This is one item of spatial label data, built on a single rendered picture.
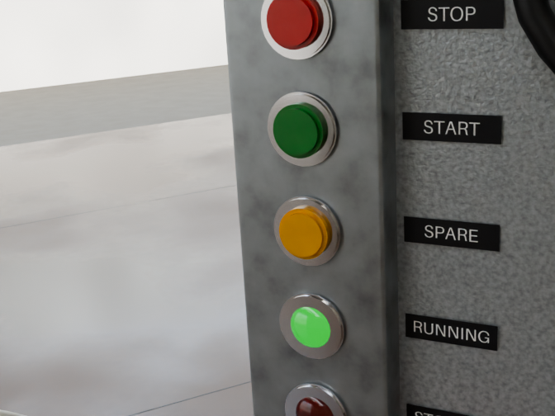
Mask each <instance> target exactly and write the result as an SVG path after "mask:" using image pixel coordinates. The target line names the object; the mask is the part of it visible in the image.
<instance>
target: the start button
mask: <svg viewBox="0 0 555 416"><path fill-rule="evenodd" d="M273 135H274V138H275V140H276V142H277V145H278V146H279V148H280V149H281V150H282V151H283V152H284V153H285V154H287V155H289V156H291V157H293V158H307V157H310V156H311V155H313V154H315V153H316V152H317V151H319V150H320V148H321V147H322V145H323V143H324V142H325V124H324V121H323V120H322V118H321V116H320V114H319V113H318V112H317V111H316V110H315V109H314V108H313V107H311V106H308V105H307V104H304V103H293V104H291V105H288V106H285V107H283V109H281V110H280V112H278V113H277V115H276V117H275V119H274V122H273Z"/></svg>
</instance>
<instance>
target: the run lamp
mask: <svg viewBox="0 0 555 416"><path fill-rule="evenodd" d="M291 327H292V332H293V334H294V336H295V337H296V339H297V340H298V341H299V342H300V343H302V344H303V345H305V346H307V347H321V346H323V345H325V344H326V343H327V341H328V340H329V337H330V325H329V323H328V321H327V319H326V317H325V316H324V315H323V314H322V313H321V312H320V311H318V310H316V309H313V308H310V307H302V308H300V309H298V310H296V311H295V312H294V314H293V315H292V318H291Z"/></svg>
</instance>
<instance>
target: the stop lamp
mask: <svg viewBox="0 0 555 416"><path fill-rule="evenodd" d="M296 416H334V415H333V414H332V412H331V409H330V408H329V406H328V405H327V404H326V403H324V402H323V401H322V400H320V399H317V398H313V397H306V398H304V399H301V400H300V401H299V402H298V404H297V406H296Z"/></svg>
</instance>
